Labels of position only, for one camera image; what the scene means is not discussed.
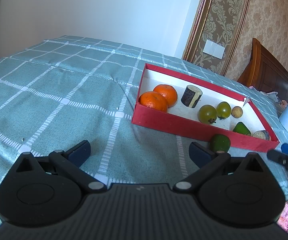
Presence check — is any orange tangerine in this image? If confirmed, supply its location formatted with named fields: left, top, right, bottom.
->
left=153, top=84, right=178, bottom=107
left=139, top=91, right=168, bottom=112

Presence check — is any green round tomato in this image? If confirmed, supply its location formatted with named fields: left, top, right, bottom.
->
left=216, top=101, right=232, bottom=120
left=198, top=105, right=217, bottom=124

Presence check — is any dark sugarcane piece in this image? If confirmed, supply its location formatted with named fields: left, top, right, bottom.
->
left=181, top=85, right=203, bottom=108
left=252, top=130, right=271, bottom=140

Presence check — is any wooden headboard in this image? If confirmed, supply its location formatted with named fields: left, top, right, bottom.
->
left=237, top=38, right=288, bottom=102

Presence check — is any white wall switch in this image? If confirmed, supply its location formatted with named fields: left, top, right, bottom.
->
left=203, top=40, right=225, bottom=59

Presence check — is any green cucumber piece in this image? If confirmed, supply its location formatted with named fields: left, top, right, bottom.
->
left=233, top=122, right=251, bottom=136
left=209, top=134, right=231, bottom=153

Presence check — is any green plaid bed sheet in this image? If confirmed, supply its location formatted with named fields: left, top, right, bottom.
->
left=0, top=35, right=288, bottom=230

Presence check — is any red shallow cardboard box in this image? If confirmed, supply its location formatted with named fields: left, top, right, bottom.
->
left=132, top=64, right=279, bottom=152

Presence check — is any gold ornate wall frame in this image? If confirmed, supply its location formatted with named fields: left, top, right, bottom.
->
left=182, top=0, right=250, bottom=76

